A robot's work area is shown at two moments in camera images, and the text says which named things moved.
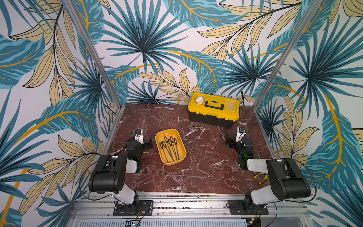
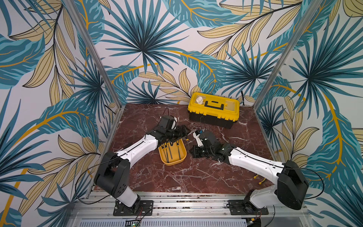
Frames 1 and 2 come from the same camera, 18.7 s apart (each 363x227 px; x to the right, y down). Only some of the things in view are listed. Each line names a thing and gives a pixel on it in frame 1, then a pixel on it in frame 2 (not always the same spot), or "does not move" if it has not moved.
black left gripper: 146,146 to 180,134
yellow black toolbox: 220,111 does not move
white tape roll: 199,100 does not move
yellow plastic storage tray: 170,146 does not move
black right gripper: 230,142 to 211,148
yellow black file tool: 170,143 to 166,146
